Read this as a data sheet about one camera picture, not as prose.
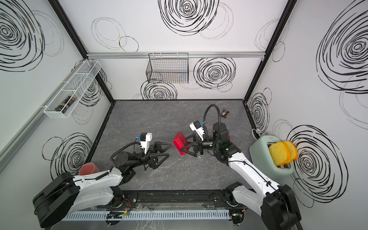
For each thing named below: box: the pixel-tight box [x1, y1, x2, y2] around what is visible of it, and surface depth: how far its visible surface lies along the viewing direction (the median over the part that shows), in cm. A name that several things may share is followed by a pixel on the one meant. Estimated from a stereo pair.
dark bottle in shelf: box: [54, 94, 77, 114], surface depth 68 cm
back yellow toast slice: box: [283, 140, 299, 165], surface depth 70 cm
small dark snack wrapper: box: [220, 108, 230, 118], surface depth 113 cm
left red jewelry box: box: [172, 131, 190, 156], surface depth 63 cm
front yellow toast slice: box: [269, 141, 291, 167], surface depth 72 cm
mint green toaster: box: [249, 135, 294, 184], surface depth 74 cm
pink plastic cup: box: [78, 162, 101, 176], surface depth 77 cm
